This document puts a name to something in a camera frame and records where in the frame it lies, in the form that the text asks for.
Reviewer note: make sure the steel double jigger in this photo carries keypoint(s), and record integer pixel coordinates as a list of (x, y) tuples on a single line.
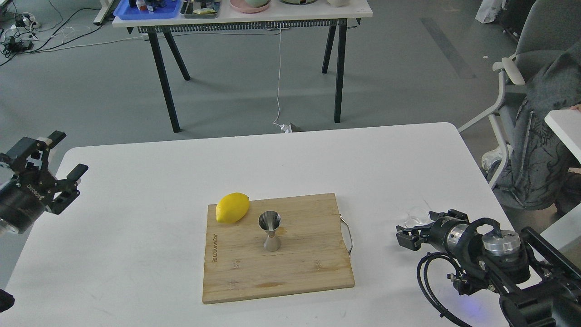
[(269, 222)]

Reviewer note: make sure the white side table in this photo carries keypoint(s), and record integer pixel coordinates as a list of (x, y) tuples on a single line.
[(566, 124)]

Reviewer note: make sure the grey metal tray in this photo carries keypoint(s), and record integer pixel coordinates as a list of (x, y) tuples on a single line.
[(200, 9)]

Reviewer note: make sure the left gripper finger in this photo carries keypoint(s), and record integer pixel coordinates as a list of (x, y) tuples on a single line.
[(61, 193), (31, 155)]

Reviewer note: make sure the blue plastic tray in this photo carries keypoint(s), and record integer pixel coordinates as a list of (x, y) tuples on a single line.
[(147, 9)]

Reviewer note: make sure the yellow lemon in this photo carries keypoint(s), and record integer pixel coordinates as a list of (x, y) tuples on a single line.
[(231, 208)]

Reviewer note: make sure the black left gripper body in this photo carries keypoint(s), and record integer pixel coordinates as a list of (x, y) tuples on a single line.
[(22, 203)]

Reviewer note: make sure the white office chair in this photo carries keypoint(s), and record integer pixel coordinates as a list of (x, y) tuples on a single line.
[(552, 26)]

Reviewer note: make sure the person in grey clothes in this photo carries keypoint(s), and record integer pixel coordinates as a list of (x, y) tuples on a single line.
[(538, 174)]

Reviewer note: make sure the bamboo cutting board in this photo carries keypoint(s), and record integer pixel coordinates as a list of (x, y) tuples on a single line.
[(313, 255)]

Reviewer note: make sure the pink plate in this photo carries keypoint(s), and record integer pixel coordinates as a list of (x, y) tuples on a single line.
[(250, 6)]

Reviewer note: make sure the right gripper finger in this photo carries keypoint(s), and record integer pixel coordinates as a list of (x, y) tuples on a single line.
[(450, 215), (412, 238)]

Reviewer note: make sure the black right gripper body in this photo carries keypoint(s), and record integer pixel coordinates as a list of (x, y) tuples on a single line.
[(445, 232)]

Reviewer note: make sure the small clear glass cup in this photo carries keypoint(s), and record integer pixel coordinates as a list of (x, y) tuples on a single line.
[(417, 216)]

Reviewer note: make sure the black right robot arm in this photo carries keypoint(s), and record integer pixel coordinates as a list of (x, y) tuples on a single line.
[(537, 285)]

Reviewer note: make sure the white background table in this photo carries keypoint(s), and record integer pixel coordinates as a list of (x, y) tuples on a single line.
[(278, 15)]

